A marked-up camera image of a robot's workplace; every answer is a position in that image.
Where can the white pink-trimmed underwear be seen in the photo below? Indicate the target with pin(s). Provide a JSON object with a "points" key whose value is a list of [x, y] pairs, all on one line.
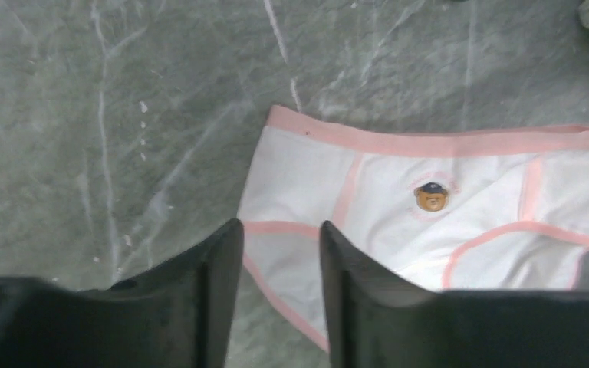
{"points": [[486, 209]]}

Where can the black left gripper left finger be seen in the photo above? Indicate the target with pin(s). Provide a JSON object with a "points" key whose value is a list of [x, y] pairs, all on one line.
{"points": [[177, 314]]}

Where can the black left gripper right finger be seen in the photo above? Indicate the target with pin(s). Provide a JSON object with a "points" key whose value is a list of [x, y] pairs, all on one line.
{"points": [[375, 318]]}

